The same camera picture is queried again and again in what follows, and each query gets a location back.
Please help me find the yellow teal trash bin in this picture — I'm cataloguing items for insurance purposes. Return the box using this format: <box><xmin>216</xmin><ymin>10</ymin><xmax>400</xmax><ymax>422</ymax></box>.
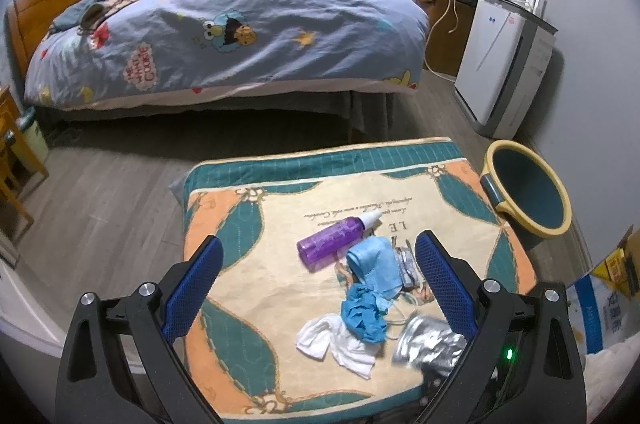
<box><xmin>480</xmin><ymin>139</ymin><xmax>573</xmax><ymax>250</ymax></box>

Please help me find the silver foil wrapper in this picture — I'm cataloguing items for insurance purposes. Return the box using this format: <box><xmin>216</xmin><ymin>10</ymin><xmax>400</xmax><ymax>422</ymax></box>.
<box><xmin>392</xmin><ymin>314</ymin><xmax>466</xmax><ymax>378</ymax></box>

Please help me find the blue yellow cardboard box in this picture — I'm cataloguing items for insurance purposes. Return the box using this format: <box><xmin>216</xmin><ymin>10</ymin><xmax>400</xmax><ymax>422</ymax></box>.
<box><xmin>566</xmin><ymin>226</ymin><xmax>640</xmax><ymax>356</ymax></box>

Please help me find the blue rubber glove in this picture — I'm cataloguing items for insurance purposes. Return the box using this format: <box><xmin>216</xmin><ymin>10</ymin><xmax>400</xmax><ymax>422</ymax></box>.
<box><xmin>341</xmin><ymin>283</ymin><xmax>392</xmax><ymax>344</ymax></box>

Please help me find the blue face mask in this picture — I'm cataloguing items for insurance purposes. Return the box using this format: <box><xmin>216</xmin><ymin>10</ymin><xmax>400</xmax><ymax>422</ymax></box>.
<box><xmin>346</xmin><ymin>236</ymin><xmax>405</xmax><ymax>300</ymax></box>

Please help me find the white crumpled tissue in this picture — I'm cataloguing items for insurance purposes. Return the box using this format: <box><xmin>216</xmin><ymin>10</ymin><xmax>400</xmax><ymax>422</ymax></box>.
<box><xmin>295</xmin><ymin>314</ymin><xmax>382</xmax><ymax>381</ymax></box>

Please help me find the teal orange patterned cushion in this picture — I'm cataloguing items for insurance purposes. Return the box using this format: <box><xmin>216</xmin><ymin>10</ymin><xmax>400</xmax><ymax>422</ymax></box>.
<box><xmin>182</xmin><ymin>137</ymin><xmax>536</xmax><ymax>423</ymax></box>

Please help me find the purple spray bottle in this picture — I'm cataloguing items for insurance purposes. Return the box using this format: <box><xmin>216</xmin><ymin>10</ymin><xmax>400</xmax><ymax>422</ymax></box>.
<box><xmin>296</xmin><ymin>210</ymin><xmax>382</xmax><ymax>272</ymax></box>

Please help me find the wooden stool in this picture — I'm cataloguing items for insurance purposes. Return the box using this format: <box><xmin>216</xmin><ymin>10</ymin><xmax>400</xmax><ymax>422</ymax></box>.
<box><xmin>1</xmin><ymin>86</ymin><xmax>49</xmax><ymax>228</ymax></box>

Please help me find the green white small bin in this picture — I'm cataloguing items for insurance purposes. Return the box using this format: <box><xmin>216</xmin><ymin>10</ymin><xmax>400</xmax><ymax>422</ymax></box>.
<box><xmin>16</xmin><ymin>106</ymin><xmax>50</xmax><ymax>164</ymax></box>

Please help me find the white air purifier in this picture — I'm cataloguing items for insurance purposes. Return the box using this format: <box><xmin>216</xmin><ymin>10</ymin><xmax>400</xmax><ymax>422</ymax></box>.
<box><xmin>454</xmin><ymin>0</ymin><xmax>558</xmax><ymax>139</ymax></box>

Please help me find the wooden cabinet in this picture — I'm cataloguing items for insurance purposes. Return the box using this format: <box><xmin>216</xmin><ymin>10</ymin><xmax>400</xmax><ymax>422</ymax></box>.
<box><xmin>416</xmin><ymin>0</ymin><xmax>475</xmax><ymax>78</ymax></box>

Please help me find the blue cartoon duvet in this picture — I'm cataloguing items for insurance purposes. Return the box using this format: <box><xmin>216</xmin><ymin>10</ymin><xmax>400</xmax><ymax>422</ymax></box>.
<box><xmin>24</xmin><ymin>0</ymin><xmax>428</xmax><ymax>111</ymax></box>

